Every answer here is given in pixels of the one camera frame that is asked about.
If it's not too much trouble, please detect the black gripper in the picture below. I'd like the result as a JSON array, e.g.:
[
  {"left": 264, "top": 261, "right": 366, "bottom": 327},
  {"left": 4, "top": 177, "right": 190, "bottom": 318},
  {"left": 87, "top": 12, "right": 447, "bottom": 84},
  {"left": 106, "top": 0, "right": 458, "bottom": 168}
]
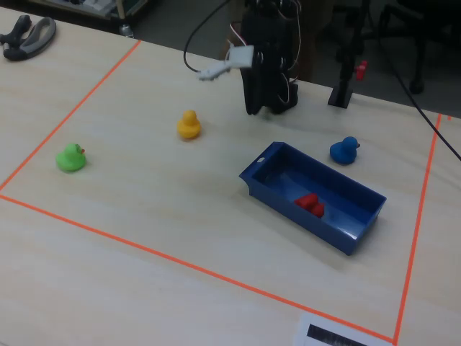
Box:
[{"left": 240, "top": 10, "right": 290, "bottom": 117}]

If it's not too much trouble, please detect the red rubber duck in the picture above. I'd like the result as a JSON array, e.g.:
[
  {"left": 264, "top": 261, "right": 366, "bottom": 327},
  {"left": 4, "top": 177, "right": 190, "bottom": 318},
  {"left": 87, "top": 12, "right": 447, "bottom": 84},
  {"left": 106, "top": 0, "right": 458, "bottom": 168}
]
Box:
[{"left": 294, "top": 192, "right": 326, "bottom": 219}]

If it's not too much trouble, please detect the yellow rubber duck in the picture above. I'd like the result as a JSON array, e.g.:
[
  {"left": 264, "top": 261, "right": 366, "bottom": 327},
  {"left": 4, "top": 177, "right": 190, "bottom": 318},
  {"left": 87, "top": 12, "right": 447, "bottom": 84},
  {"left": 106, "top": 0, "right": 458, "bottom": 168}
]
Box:
[{"left": 176, "top": 110, "right": 202, "bottom": 141}]

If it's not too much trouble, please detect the blue rubber duck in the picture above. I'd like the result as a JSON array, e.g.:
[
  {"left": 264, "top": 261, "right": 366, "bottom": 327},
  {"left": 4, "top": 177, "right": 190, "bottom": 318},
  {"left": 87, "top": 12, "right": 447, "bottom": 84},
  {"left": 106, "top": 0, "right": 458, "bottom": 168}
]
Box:
[{"left": 329, "top": 136, "right": 362, "bottom": 166}]

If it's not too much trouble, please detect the blue plastic box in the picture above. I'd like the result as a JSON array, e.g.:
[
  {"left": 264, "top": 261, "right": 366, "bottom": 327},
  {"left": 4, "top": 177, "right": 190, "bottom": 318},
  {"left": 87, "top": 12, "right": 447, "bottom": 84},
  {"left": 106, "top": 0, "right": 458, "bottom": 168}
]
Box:
[{"left": 238, "top": 141, "right": 388, "bottom": 257}]

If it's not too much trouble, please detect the green rubber duck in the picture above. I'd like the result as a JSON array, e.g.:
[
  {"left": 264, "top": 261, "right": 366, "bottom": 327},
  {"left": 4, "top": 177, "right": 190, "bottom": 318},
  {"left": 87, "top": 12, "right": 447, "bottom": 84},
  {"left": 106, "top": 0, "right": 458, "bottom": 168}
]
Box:
[{"left": 55, "top": 143, "right": 87, "bottom": 173}]

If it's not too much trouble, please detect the wooden wheeled cart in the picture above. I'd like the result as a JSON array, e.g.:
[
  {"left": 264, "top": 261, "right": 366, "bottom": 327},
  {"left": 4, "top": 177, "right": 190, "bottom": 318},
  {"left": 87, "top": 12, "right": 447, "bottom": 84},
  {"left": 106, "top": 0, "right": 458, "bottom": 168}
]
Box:
[{"left": 46, "top": 0, "right": 154, "bottom": 39}]

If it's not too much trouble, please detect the black office chair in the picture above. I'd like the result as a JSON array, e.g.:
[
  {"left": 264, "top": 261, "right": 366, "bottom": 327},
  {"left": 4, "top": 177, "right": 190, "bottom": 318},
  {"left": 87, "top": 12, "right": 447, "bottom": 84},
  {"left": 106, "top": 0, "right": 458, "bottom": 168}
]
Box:
[{"left": 374, "top": 0, "right": 455, "bottom": 95}]

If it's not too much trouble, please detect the orange tape strip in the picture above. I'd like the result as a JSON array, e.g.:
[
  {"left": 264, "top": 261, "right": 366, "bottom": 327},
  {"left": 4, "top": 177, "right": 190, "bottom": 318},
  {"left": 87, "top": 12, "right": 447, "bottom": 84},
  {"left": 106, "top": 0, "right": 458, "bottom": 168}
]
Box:
[
  {"left": 0, "top": 193, "right": 396, "bottom": 343},
  {"left": 0, "top": 39, "right": 143, "bottom": 192},
  {"left": 392, "top": 113, "right": 443, "bottom": 343}
]

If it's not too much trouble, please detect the grey black spring clamp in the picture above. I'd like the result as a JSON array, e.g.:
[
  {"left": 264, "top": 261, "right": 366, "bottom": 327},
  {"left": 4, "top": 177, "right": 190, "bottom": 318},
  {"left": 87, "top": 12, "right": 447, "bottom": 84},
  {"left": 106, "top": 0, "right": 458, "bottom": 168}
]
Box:
[{"left": 0, "top": 14, "right": 58, "bottom": 61}]

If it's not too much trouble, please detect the white paper with black bar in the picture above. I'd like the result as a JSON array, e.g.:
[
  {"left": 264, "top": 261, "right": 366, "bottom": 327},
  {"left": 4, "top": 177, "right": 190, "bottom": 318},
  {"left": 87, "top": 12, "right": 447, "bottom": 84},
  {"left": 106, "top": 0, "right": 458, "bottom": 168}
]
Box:
[{"left": 292, "top": 311, "right": 394, "bottom": 346}]

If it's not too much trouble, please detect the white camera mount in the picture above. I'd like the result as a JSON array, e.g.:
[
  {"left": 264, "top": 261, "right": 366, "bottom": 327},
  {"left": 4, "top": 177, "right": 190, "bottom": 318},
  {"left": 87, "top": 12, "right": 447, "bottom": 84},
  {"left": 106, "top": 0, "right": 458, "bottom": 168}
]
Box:
[{"left": 196, "top": 44, "right": 256, "bottom": 82}]

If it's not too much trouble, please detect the black camera cable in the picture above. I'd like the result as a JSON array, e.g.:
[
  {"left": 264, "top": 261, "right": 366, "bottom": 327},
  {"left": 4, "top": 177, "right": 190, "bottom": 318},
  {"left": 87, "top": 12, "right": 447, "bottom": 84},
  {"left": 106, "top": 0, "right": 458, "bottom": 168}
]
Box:
[{"left": 183, "top": 0, "right": 233, "bottom": 75}]

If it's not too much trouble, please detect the black camera stand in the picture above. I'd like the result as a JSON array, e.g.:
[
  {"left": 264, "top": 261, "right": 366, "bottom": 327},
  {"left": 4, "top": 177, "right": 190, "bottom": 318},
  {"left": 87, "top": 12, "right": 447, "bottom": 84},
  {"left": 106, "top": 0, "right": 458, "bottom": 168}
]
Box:
[{"left": 326, "top": 0, "right": 372, "bottom": 108}]

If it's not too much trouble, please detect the long black cable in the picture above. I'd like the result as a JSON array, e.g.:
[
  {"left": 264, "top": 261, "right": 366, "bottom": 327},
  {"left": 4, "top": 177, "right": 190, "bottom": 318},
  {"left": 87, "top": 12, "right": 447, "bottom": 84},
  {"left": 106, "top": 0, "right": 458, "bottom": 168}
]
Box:
[{"left": 377, "top": 35, "right": 461, "bottom": 162}]

